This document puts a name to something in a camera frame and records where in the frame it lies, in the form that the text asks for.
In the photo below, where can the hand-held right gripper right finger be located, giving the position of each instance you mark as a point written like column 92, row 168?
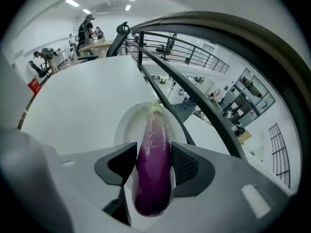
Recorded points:
column 192, row 169

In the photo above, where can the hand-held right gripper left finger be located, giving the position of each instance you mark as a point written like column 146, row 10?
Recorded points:
column 114, row 164

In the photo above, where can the purple eggplant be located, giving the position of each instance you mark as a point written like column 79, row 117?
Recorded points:
column 153, row 169

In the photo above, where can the white plate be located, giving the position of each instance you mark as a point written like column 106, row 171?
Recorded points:
column 128, row 127

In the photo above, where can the white table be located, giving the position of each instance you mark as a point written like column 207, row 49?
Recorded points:
column 85, row 93

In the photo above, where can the short black balcony railing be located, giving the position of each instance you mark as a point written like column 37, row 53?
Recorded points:
column 279, row 154

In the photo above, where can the red box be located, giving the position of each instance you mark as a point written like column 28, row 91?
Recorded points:
column 34, row 86

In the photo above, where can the black mesh office chair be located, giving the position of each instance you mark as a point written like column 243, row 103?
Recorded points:
column 116, row 45

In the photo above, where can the long black balcony railing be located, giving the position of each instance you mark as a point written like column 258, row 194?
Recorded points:
column 194, row 50

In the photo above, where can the wooden desk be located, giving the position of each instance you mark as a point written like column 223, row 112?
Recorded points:
column 97, row 45

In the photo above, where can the black curved railing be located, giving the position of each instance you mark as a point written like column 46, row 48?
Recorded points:
column 243, row 40

